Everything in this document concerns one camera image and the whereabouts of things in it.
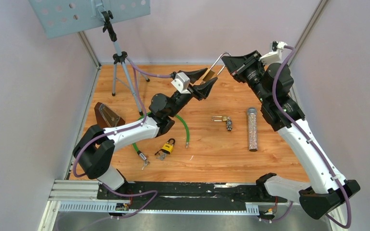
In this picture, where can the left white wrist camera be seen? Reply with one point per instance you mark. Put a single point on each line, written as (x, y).
(181, 82)

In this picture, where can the large brass padlock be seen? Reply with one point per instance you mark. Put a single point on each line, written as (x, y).
(210, 73)

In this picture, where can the small brass padlock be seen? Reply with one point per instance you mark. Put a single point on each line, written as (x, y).
(226, 119)

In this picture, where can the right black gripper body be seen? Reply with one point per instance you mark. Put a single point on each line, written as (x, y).
(251, 72)

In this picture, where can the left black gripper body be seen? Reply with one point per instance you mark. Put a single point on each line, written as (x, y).
(194, 93)

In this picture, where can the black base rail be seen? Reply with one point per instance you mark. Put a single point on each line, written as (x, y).
(163, 198)

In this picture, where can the keys of cable lock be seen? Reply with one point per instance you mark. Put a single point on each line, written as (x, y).
(145, 164)

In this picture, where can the yellow black padlock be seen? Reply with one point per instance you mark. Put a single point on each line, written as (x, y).
(168, 146)

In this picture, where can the brown wooden metronome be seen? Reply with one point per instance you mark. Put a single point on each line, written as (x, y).
(106, 117)

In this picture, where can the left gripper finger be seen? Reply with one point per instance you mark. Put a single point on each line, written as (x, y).
(202, 91)
(194, 75)

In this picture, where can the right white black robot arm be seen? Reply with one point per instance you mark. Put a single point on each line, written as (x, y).
(327, 188)

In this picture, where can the keys of yellow padlock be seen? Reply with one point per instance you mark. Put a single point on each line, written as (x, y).
(161, 154)

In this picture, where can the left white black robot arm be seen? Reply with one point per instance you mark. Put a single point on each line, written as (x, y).
(94, 151)

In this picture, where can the glittery silver microphone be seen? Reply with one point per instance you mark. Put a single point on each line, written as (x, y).
(252, 129)

